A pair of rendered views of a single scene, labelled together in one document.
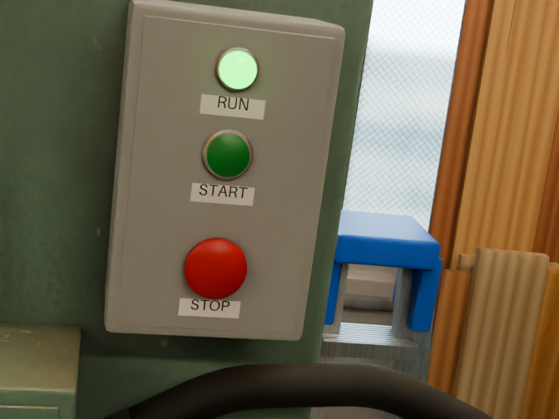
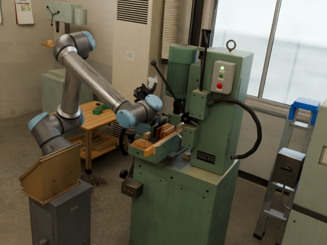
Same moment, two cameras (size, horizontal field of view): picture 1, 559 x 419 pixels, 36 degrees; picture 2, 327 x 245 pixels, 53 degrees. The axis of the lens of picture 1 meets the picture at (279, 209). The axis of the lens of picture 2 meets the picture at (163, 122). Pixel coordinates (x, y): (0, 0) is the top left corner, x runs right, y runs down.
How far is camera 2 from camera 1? 143 cm
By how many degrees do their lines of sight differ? 39
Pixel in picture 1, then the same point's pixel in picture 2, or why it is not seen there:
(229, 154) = (221, 75)
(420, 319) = (312, 122)
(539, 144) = not seen: outside the picture
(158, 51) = (216, 65)
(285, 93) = (226, 70)
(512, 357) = not seen: outside the picture
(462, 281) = not seen: outside the picture
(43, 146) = (209, 73)
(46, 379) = (205, 93)
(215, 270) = (219, 85)
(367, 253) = (299, 105)
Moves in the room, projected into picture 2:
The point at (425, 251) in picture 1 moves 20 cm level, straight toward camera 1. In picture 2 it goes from (313, 107) to (297, 111)
